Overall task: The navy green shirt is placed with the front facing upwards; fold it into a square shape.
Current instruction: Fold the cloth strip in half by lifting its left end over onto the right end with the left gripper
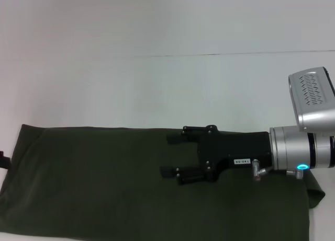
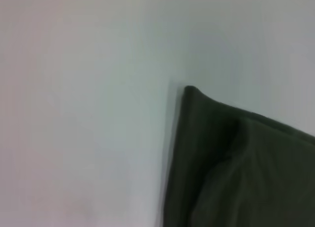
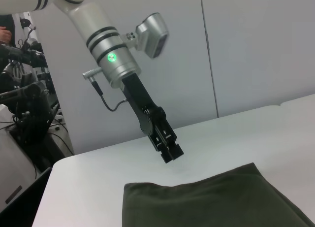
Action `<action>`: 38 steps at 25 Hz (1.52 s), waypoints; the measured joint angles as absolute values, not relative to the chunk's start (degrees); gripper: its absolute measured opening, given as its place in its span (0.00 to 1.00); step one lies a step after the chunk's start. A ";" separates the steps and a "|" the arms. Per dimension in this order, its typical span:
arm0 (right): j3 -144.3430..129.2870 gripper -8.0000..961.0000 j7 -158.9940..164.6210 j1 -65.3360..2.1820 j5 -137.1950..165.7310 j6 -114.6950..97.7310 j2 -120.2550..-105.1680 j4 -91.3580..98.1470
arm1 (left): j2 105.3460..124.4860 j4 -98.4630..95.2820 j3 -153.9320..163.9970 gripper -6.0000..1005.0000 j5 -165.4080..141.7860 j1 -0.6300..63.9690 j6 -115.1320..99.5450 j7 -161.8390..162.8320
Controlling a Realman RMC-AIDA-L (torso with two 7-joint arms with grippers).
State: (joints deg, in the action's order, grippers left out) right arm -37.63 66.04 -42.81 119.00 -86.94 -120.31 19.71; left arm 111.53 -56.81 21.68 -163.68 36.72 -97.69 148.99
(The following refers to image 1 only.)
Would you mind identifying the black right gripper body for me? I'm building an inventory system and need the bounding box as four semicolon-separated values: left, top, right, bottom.
196;124;273;183

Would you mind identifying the dark green FREE! t-shirt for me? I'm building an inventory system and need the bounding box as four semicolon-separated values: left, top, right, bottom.
0;123;327;241

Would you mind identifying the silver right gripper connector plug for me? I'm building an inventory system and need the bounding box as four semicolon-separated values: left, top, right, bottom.
251;159;272;182

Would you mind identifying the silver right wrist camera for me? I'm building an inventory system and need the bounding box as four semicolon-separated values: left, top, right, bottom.
287;66;335;133

